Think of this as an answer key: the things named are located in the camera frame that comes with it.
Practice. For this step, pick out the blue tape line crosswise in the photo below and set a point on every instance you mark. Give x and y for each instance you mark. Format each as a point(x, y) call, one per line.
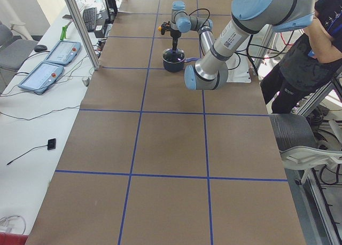
point(169, 176)
point(138, 68)
point(161, 112)

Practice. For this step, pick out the dark blue saucepan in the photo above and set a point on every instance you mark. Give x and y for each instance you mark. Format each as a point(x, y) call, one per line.
point(174, 60)

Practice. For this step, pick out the blue tape line lengthwise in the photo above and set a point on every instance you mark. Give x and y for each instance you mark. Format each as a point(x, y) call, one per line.
point(137, 134)
point(208, 179)

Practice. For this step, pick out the aluminium frame post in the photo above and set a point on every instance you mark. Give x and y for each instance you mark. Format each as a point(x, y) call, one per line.
point(81, 28)

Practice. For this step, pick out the grey chair at left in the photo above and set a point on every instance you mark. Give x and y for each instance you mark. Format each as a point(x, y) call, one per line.
point(14, 52)

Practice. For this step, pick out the black keyboard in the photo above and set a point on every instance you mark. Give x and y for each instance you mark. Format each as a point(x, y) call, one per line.
point(89, 18)

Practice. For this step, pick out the near teach pendant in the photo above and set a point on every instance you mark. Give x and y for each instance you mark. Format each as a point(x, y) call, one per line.
point(41, 77)

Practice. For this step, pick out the teach pendant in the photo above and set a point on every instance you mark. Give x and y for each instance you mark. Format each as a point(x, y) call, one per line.
point(41, 77)
point(63, 53)

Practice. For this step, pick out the blue tape line far crosswise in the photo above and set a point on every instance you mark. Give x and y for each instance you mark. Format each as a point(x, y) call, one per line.
point(138, 68)

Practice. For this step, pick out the grey mesh office chair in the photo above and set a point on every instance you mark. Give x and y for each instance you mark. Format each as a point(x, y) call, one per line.
point(297, 145)

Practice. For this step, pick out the brown paper table cover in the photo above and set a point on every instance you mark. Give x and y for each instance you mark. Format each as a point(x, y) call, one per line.
point(87, 209)

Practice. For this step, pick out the black computer mouse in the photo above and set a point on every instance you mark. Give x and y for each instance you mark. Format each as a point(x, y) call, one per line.
point(40, 48)

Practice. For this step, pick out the blue tape line middle crosswise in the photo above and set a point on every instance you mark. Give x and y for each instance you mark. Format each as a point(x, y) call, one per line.
point(161, 112)

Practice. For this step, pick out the far teach pendant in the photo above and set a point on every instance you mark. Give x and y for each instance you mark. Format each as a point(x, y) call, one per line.
point(63, 53)

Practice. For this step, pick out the standing person in black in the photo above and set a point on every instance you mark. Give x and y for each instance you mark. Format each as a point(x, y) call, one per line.
point(310, 63)

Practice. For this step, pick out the small black square pad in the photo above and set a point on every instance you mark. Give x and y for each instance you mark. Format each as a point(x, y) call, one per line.
point(51, 144)

